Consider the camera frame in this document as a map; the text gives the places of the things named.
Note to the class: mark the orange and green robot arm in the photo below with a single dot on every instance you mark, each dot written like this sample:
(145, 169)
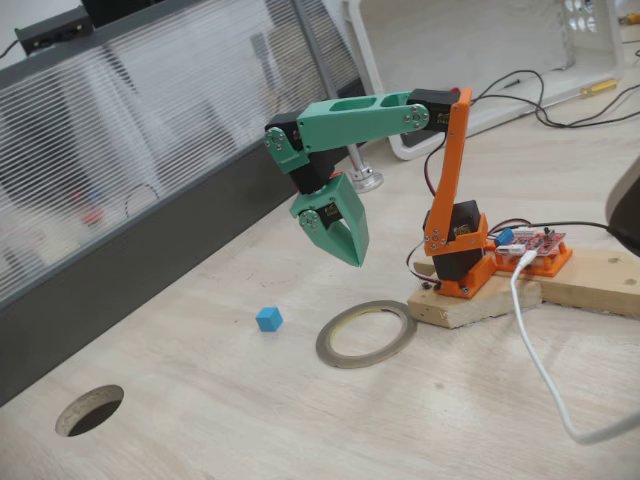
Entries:
(360, 122)

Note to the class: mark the small blue cube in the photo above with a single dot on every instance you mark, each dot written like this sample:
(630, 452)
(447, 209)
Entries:
(269, 320)

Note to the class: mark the light wooden plank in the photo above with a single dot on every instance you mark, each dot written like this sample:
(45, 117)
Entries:
(600, 285)

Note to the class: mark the black bar device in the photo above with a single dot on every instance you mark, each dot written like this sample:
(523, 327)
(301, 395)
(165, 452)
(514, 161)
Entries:
(417, 141)

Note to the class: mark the red controller board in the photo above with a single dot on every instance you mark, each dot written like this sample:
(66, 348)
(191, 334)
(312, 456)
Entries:
(540, 242)

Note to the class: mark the yellow tool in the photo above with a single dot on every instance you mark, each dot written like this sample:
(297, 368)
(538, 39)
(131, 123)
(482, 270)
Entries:
(630, 19)

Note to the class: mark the grey rounded object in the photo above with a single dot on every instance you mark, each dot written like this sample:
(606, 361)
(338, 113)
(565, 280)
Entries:
(627, 200)

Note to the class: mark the black rectangular object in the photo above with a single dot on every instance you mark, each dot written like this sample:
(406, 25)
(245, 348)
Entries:
(115, 12)

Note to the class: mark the grey office desk partition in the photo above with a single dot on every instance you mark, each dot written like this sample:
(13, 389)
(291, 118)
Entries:
(150, 250)

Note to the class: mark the wooden base block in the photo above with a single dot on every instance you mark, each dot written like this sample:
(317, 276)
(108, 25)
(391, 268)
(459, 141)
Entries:
(475, 312)

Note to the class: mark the orange board holder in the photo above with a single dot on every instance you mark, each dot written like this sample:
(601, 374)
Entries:
(555, 266)

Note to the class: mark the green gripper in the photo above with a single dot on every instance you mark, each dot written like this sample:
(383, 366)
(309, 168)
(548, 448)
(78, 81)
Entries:
(344, 204)

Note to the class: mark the small black box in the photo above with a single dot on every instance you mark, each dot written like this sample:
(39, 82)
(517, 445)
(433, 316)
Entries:
(55, 30)

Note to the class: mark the metal pole with flange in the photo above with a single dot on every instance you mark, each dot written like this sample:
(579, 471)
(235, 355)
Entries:
(366, 181)

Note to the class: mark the white plastic crate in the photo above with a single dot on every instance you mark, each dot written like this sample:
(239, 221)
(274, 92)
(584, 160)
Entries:
(475, 50)

